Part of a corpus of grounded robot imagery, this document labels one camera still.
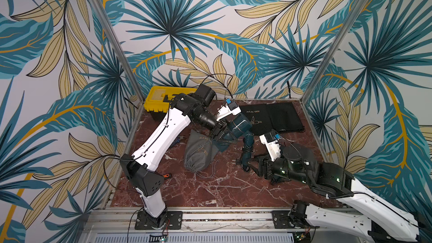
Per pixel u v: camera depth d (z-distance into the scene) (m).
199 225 0.73
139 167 0.42
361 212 0.43
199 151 0.87
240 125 0.58
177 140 0.97
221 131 0.56
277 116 1.10
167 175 0.84
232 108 0.57
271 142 0.53
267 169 0.52
